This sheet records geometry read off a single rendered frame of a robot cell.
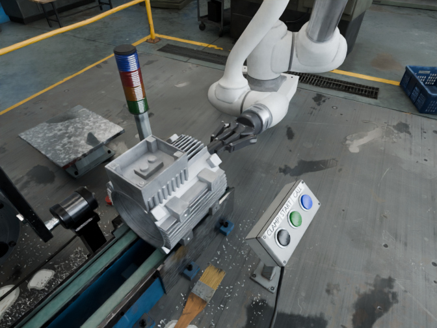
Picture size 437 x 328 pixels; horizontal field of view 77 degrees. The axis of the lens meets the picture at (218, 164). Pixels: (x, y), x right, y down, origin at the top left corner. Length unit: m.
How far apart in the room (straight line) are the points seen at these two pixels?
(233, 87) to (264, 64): 0.32
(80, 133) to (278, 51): 0.81
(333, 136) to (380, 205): 0.35
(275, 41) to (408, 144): 0.66
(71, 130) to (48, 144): 0.09
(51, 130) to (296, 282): 0.93
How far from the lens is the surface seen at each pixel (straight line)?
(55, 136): 1.10
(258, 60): 1.25
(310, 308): 0.78
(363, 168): 1.13
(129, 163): 0.59
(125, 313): 0.67
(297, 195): 0.57
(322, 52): 1.19
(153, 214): 0.53
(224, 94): 0.98
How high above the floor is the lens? 1.51
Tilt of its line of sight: 44 degrees down
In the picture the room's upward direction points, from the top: straight up
